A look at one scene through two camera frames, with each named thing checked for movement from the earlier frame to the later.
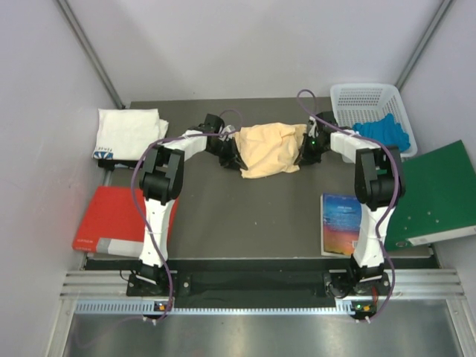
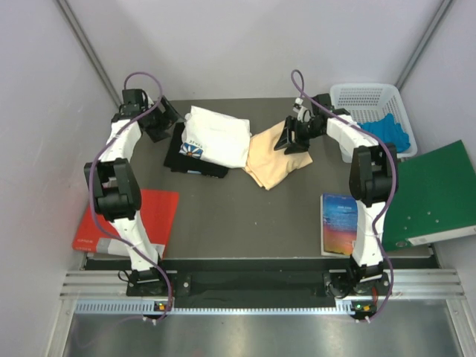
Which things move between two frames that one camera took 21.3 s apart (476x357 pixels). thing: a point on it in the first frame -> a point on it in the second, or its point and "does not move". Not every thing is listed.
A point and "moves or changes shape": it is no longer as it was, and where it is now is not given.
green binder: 439,198 does not move
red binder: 112,224 does not move
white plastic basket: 357,103 does not move
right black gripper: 307,158 -> 285,139
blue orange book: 340,222 does not move
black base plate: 309,277 does not move
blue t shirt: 386,131 does not move
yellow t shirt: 270,149 moves or changes shape
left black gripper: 231,160 -> 168,118
